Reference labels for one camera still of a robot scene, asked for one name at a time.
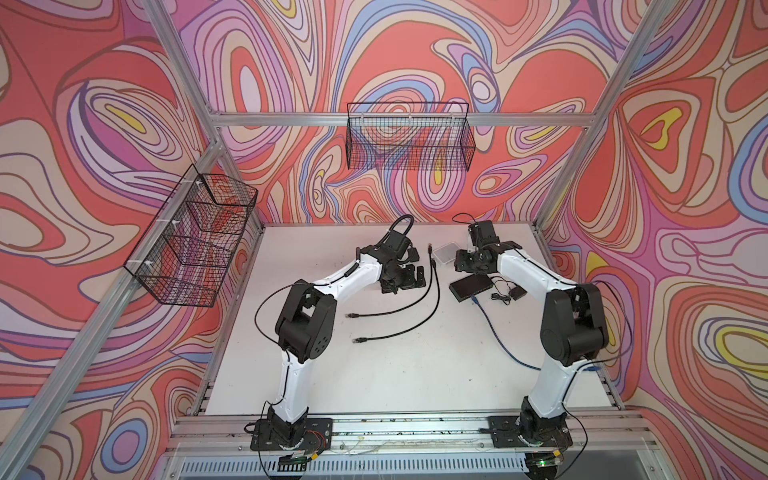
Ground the small white network switch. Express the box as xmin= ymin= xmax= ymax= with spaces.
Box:
xmin=433 ymin=242 xmax=461 ymax=265

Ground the black network switch box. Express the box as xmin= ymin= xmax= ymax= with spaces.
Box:
xmin=449 ymin=274 xmax=494 ymax=303

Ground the black ethernet cable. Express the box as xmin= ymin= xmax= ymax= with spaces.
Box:
xmin=352 ymin=257 xmax=442 ymax=344
xmin=346 ymin=244 xmax=436 ymax=319

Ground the black power adapter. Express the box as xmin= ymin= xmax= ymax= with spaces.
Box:
xmin=405 ymin=247 xmax=420 ymax=263
xmin=490 ymin=276 xmax=527 ymax=305

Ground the blue ethernet cable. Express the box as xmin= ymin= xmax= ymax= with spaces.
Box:
xmin=470 ymin=295 xmax=544 ymax=371

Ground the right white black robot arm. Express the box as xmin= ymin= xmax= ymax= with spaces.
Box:
xmin=454 ymin=220 xmax=608 ymax=446

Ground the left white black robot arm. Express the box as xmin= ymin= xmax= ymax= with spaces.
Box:
xmin=251 ymin=214 xmax=426 ymax=452

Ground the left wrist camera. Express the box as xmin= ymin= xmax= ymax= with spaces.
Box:
xmin=379 ymin=230 xmax=412 ymax=261

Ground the back wire mesh basket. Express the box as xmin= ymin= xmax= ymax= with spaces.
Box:
xmin=345 ymin=100 xmax=476 ymax=172

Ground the wire mesh basket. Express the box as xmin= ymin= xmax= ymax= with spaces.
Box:
xmin=345 ymin=100 xmax=476 ymax=172
xmin=123 ymin=165 xmax=258 ymax=308

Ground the left wire mesh basket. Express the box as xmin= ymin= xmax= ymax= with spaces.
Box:
xmin=123 ymin=165 xmax=258 ymax=308

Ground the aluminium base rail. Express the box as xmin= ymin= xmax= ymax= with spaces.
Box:
xmin=155 ymin=410 xmax=673 ymax=479

